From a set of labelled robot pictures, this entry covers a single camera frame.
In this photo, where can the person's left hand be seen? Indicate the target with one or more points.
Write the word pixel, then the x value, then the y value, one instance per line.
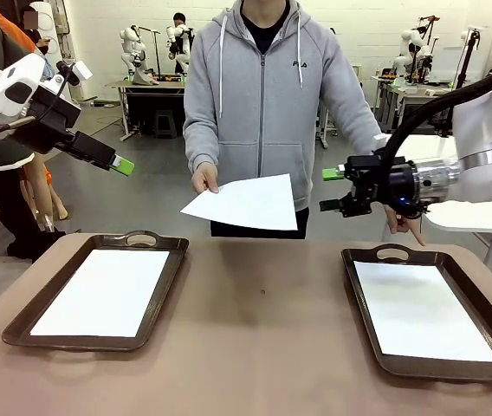
pixel 397 223

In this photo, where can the person's right forearm gray sleeve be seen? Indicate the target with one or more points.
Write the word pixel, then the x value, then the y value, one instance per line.
pixel 200 147

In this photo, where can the beige mannequin legs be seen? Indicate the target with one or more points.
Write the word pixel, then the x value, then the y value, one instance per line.
pixel 38 190

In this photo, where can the background workbench black panel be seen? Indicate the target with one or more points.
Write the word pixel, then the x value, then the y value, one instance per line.
pixel 150 104

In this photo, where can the brown plastic serving tray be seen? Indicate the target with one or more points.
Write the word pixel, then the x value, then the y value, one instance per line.
pixel 163 286
pixel 445 371

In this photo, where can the white A4 paper sheet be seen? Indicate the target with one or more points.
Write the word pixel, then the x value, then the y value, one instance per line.
pixel 250 203
pixel 423 312
pixel 99 292

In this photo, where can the standing person in black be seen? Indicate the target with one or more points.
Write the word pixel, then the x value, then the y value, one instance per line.
pixel 179 18

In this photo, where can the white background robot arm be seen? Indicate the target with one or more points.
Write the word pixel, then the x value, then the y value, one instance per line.
pixel 410 37
pixel 180 43
pixel 131 43

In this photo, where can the person in gray hoodie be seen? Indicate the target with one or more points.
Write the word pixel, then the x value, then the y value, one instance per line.
pixel 263 108

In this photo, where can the black stool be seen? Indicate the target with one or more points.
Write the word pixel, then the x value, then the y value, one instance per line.
pixel 165 123

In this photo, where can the person in orange jacket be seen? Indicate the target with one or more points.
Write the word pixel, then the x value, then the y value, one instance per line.
pixel 12 30

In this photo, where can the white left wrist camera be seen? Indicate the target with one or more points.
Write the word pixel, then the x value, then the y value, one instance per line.
pixel 82 71

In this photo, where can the person's right hand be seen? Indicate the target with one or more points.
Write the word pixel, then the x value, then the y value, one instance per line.
pixel 205 178

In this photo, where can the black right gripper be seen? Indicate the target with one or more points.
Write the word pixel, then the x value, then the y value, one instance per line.
pixel 395 184

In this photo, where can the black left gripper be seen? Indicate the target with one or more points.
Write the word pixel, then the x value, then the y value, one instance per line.
pixel 55 121

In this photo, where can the white side table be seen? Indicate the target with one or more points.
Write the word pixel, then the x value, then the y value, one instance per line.
pixel 467 216

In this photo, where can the person's left forearm gray sleeve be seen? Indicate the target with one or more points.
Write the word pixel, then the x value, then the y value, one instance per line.
pixel 363 130

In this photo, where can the long background table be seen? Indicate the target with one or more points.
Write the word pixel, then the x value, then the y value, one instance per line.
pixel 406 93

